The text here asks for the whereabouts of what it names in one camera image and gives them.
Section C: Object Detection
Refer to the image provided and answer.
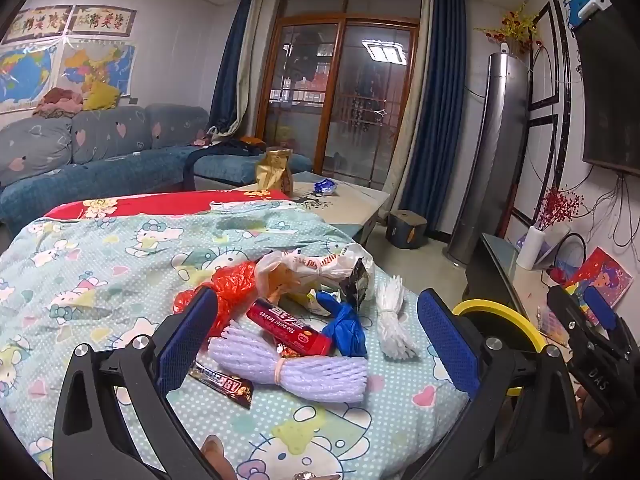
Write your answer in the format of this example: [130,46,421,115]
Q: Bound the white plastic bag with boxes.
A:
[255,242,376,306]

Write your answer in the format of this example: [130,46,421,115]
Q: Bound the light blue cartoon cat blanket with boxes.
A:
[0,200,471,480]

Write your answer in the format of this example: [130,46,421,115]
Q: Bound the dark television cabinet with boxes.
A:
[462,232,576,351]

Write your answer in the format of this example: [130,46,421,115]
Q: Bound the dark brown snack bar wrapper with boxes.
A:
[189,361,255,409]

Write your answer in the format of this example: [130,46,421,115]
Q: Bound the pink red clothes pile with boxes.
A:
[32,87,86,120]

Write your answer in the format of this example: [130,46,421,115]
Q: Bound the red candy tube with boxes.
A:
[246,298,333,357]

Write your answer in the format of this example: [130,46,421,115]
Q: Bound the beige curtain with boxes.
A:
[235,0,273,136]
[382,0,436,201]

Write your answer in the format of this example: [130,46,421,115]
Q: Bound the wooden framed glass door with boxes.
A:
[252,0,423,186]

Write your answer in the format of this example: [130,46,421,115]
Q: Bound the blue rubber glove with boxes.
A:
[316,290,368,358]

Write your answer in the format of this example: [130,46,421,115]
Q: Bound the white paper towel roll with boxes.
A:
[515,226,545,271]

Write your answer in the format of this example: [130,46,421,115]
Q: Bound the orange plastic bag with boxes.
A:
[172,260,266,341]

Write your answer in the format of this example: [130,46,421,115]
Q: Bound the black wall television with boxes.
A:
[572,0,640,177]

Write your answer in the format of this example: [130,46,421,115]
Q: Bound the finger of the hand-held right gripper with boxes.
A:
[586,287,638,348]
[547,285,591,346]

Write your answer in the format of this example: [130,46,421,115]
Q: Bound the dark clothes pile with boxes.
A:
[192,135,267,157]

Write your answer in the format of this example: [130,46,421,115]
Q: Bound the silver tower air conditioner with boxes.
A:
[447,51,531,266]

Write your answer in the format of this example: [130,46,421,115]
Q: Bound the colourful figure painting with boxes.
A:
[565,247,633,326]

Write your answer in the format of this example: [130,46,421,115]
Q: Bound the grey orange floor box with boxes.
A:
[386,210,429,250]

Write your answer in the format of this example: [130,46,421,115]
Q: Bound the red blanket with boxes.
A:
[44,190,292,221]

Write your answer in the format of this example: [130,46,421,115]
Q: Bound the yellow cushion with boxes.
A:
[82,81,122,112]

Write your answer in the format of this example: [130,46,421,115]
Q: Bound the person's right hand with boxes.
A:
[574,386,615,456]

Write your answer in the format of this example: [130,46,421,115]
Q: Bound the blue patterned sofa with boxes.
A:
[0,104,313,238]

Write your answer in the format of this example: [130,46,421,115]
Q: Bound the red berry branches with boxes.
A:
[532,187,585,231]

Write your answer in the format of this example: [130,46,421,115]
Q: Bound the lavender foam fruit net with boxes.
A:
[207,325,368,403]

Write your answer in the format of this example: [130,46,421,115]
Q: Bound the calligraphy wall poster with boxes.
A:
[2,7,73,43]
[72,5,137,36]

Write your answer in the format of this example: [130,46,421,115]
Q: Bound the country map poster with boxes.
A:
[60,40,137,98]

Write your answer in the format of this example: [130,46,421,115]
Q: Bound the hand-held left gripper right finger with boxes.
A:
[416,287,586,480]

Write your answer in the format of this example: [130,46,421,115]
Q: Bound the gold paper bag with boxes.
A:
[255,147,293,196]

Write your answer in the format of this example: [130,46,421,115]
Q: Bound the black green snack packet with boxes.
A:
[339,259,371,311]

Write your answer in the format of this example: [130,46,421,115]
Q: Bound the world map poster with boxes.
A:
[0,42,60,113]

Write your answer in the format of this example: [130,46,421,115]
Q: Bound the black round hoop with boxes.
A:
[555,232,587,281]

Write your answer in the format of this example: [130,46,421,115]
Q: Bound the yellow rimmed trash bin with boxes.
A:
[452,299,548,396]

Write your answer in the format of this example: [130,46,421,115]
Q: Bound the yellow red artificial flowers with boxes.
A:
[475,5,543,56]

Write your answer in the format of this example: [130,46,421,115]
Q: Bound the white foam fruit net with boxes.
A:
[375,275,418,361]

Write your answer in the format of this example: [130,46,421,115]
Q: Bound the blue curtain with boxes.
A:
[207,0,256,133]
[400,0,473,226]

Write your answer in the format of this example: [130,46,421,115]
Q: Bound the person's left hand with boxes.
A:
[200,434,238,480]

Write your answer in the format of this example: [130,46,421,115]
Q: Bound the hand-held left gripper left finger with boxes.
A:
[52,287,236,480]

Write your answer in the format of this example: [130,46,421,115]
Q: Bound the beige coffee table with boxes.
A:
[232,171,391,248]

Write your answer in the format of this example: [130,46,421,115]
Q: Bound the white yellow snack packet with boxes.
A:
[287,290,333,318]

